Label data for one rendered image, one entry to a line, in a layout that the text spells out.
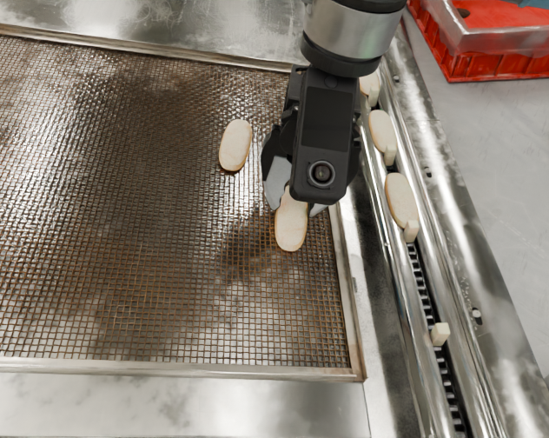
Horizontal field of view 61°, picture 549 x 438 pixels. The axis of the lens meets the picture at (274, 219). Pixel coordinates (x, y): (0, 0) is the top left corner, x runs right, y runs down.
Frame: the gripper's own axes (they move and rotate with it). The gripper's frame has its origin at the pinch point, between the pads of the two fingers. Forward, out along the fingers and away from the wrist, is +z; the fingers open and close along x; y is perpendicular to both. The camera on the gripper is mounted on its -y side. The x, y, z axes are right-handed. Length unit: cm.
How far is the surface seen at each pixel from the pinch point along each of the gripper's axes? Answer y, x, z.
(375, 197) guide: 7.6, -11.2, 3.3
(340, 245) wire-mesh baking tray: -2.8, -5.9, 1.5
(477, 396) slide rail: -17.1, -20.6, 3.4
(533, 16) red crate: 66, -48, -1
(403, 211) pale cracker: 5.8, -14.8, 3.0
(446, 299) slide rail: -6.2, -19.1, 3.5
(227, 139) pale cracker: 10.4, 9.4, 0.7
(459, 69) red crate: 41.0, -27.6, 1.2
